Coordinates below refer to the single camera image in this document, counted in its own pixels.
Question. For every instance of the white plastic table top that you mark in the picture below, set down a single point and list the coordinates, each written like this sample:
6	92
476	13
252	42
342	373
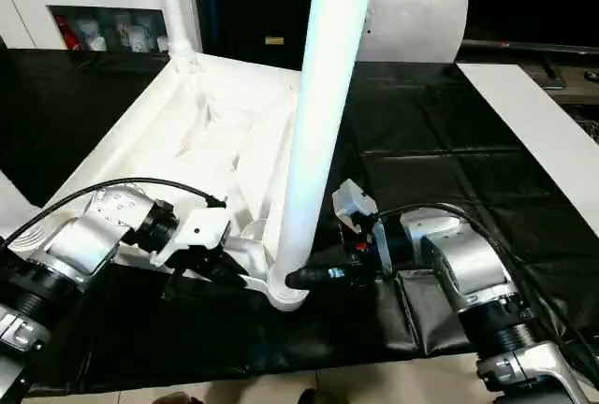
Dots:
196	119

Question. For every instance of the white plastic table leg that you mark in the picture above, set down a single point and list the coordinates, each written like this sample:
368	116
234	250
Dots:
323	95
14	203
175	16

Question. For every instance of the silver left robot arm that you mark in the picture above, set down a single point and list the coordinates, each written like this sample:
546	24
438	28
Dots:
79	245

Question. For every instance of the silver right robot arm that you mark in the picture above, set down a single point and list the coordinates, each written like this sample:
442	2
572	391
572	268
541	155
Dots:
477	268

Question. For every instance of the black table mat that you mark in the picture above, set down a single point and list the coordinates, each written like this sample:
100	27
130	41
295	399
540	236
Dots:
444	119

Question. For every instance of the small white cup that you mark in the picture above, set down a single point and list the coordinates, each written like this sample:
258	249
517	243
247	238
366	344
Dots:
161	43

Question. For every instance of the small brown label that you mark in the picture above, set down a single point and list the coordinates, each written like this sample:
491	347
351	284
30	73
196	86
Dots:
274	40

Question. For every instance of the grey cushion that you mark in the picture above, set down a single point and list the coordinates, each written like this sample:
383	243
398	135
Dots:
416	25

